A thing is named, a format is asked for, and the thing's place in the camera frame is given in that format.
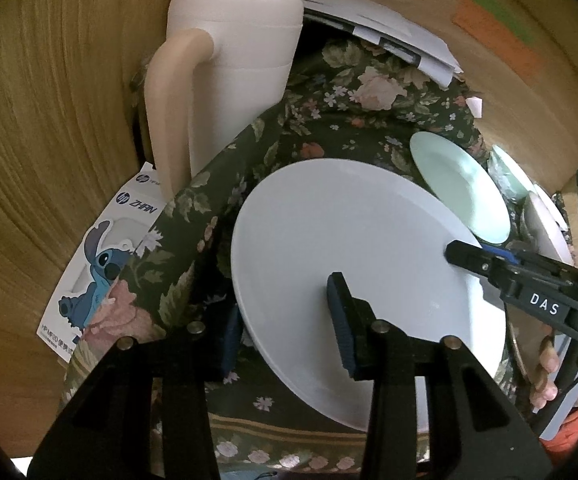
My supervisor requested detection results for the person's right hand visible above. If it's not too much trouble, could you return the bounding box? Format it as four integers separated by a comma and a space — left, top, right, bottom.
529, 335, 563, 411

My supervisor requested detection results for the small white plate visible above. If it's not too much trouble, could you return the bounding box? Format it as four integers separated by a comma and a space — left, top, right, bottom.
522, 190, 575, 266

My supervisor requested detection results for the dark floral tablecloth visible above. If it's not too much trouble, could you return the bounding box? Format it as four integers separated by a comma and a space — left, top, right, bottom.
61, 35, 578, 480

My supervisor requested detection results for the green patterned bowl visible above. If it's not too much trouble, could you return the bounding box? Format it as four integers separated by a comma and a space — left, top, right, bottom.
486, 145, 532, 206

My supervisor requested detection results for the light green plate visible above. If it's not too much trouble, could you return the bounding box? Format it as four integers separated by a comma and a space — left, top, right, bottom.
409, 131, 512, 243

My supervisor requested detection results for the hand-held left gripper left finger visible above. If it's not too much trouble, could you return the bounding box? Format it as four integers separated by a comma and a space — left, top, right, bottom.
29, 305, 243, 480

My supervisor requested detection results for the green sticky note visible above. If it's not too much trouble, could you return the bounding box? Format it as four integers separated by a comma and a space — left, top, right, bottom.
469, 0, 535, 43

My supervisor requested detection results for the white jug with beige handle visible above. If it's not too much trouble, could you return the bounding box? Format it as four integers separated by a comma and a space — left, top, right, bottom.
144, 0, 304, 196

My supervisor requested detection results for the white paper stack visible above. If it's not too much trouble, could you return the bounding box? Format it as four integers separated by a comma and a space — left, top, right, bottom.
271, 0, 465, 86

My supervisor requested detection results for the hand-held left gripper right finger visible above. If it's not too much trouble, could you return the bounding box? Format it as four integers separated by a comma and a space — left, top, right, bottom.
326, 271, 555, 480

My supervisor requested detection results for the orange sticky note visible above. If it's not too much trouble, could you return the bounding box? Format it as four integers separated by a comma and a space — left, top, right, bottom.
452, 0, 542, 78

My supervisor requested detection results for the large white plate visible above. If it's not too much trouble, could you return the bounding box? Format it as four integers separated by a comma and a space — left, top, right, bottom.
231, 158, 507, 432

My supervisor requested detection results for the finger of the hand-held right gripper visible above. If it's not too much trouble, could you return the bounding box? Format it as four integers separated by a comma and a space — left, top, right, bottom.
445, 240, 520, 293
506, 241, 578, 283

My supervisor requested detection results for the cartoon print white box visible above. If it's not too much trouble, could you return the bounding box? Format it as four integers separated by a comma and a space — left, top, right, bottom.
35, 161, 165, 363

